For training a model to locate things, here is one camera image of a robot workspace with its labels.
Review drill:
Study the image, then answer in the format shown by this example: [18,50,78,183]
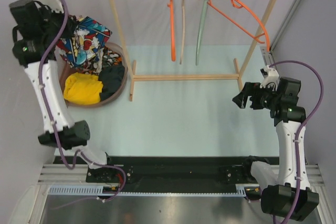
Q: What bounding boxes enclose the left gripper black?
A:
[39,3,77,40]

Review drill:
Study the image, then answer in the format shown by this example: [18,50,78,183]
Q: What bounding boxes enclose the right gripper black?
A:
[233,82,281,110]

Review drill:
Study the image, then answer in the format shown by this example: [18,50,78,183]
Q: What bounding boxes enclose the comic print shorts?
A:
[55,16,112,74]

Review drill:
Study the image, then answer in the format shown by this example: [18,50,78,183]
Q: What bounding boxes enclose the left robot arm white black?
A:
[9,0,116,182]

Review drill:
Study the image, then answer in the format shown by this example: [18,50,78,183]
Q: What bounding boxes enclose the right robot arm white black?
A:
[232,77,319,222]

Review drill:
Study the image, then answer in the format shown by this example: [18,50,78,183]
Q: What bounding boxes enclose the orange hanger right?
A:
[198,0,271,53]

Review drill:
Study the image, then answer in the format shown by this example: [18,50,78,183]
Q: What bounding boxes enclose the orange hanger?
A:
[167,0,176,61]
[198,0,271,53]

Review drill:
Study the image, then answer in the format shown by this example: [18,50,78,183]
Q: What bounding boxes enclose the pale green hanger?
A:
[195,0,208,66]

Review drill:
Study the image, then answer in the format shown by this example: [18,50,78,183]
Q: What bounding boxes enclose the orange hanger left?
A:
[167,0,176,61]

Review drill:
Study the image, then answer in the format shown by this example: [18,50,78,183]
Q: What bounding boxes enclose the beige wooden hanger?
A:
[179,0,186,65]

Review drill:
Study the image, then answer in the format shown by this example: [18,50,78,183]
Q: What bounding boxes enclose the orange camouflage print garment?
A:
[76,46,122,75]

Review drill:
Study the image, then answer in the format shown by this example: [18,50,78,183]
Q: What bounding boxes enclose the brown laundry basket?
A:
[66,42,128,108]

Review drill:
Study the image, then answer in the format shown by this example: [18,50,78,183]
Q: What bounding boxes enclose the yellow garment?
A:
[63,72,103,105]

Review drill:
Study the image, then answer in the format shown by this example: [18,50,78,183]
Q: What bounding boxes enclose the dark green garment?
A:
[98,64,125,101]

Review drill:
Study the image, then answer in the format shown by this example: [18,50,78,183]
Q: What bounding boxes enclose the wooden clothes rack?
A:
[109,0,277,101]

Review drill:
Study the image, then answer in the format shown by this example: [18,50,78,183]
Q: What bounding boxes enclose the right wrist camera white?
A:
[260,65,280,90]

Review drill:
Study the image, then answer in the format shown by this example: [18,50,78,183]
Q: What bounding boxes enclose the light blue cable duct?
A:
[48,185,246,197]

